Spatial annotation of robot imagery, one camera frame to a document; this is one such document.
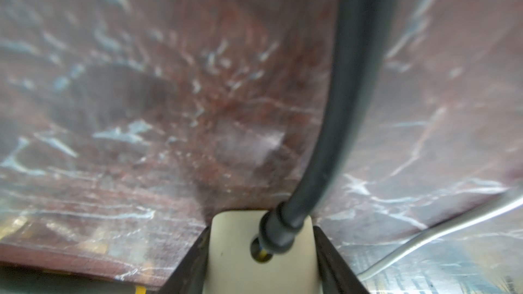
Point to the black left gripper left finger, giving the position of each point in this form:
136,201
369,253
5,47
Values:
190,275

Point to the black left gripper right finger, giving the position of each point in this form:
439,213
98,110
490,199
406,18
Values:
335,274

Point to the beige power strip red sockets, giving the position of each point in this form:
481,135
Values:
232,269

